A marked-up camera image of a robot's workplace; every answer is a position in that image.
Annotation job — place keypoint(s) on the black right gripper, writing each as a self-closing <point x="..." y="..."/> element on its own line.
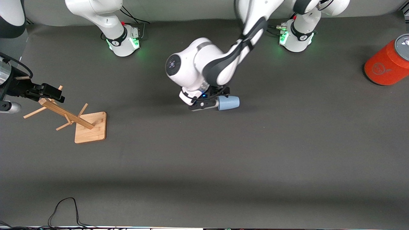
<point x="17" y="85"/>

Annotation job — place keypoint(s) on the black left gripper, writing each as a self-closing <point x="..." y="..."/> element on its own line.
<point x="220" y="91"/>

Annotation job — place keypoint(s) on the light blue plastic cup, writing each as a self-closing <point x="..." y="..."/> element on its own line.
<point x="229" y="103"/>

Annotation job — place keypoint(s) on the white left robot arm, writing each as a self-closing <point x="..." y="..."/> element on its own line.
<point x="198" y="60"/>

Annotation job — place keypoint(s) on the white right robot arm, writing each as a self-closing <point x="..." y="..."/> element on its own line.
<point x="111" y="22"/>

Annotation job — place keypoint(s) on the wooden cup rack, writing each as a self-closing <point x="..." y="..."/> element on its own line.
<point x="91" y="129"/>

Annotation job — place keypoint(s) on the dark grey table cover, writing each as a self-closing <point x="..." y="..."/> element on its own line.
<point x="204" y="159"/>

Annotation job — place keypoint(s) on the orange cylindrical can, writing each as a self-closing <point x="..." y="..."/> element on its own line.
<point x="388" y="64"/>

